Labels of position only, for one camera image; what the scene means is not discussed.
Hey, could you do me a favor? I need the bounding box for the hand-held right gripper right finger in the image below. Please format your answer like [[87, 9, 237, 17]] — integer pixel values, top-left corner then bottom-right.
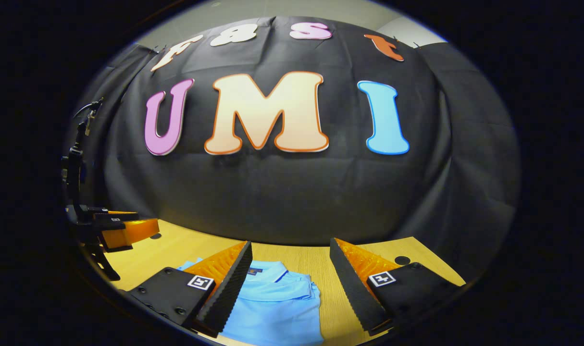
[[329, 238, 465, 335]]

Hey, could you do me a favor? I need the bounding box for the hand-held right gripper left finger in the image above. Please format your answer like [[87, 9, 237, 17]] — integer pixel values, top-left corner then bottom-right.
[[128, 241, 253, 338]]

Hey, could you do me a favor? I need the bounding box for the light blue T-shirt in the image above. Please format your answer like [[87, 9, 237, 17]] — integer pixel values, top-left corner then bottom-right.
[[176, 258, 324, 346]]

